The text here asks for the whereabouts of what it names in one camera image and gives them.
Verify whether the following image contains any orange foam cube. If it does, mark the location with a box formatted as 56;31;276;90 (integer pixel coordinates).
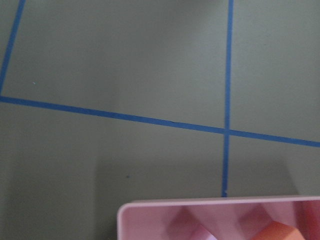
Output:
251;221;305;240

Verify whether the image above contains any pink foam cube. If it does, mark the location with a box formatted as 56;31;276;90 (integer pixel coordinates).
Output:
195;232;217;240

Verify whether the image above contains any pink plastic bin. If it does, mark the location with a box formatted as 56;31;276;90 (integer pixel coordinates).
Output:
117;195;320;240

